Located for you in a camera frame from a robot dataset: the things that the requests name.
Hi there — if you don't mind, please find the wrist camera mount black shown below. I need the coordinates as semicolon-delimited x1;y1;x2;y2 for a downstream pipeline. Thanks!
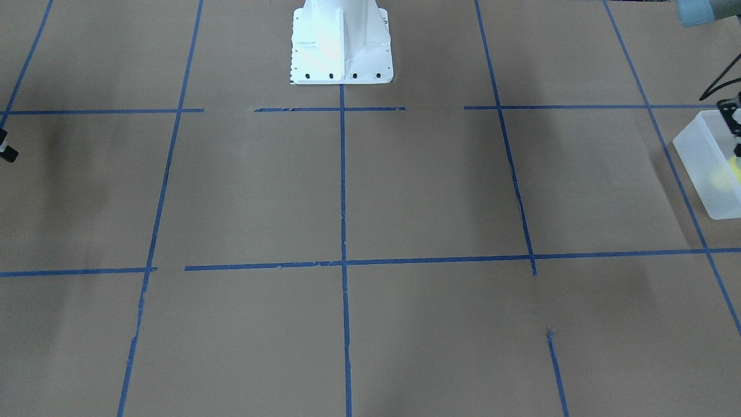
716;93;740;137

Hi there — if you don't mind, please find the clear plastic storage box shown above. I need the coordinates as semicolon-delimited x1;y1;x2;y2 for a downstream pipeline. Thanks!
673;110;740;221

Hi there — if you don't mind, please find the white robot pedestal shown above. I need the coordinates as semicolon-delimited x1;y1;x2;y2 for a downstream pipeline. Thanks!
289;1;394;85

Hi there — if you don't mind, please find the yellow plastic cup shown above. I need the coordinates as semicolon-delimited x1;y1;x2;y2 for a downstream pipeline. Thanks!
710;152;740;193

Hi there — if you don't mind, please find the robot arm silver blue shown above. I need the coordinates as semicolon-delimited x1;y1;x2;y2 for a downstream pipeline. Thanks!
677;0;740;27

